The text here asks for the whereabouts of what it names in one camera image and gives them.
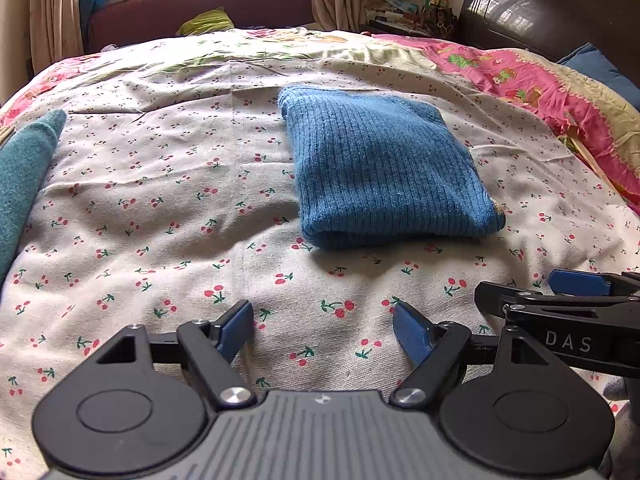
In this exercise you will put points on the grey cloth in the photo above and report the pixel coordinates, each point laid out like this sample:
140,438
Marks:
625,435

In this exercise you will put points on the blue knit sweater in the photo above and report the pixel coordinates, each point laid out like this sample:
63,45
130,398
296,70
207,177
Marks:
385,170

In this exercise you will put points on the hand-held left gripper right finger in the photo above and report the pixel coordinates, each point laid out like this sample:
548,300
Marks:
412,332

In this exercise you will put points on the cluttered nightstand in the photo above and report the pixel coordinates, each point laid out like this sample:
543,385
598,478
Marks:
400,17

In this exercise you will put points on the pink cartoon print quilt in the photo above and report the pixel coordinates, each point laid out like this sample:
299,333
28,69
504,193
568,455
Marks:
540,85

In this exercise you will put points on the teal fleece garment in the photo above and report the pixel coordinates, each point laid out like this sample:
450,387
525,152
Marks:
22,175

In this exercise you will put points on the maroon sofa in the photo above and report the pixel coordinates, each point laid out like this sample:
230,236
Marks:
150,15

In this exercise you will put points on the cherry print bed sheet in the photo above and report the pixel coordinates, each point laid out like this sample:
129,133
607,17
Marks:
165,220

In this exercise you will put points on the dark wooden headboard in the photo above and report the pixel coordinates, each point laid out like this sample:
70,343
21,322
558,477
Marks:
540,10

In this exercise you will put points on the blue pillow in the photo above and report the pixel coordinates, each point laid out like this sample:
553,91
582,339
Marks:
605,72

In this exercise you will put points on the green cloth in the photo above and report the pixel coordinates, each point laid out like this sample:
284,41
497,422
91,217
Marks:
207,22

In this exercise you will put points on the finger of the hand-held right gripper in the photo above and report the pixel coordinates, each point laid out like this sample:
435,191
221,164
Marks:
580,282
500,296

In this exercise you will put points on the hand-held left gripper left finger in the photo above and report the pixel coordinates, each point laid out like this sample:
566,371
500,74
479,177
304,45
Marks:
235,330

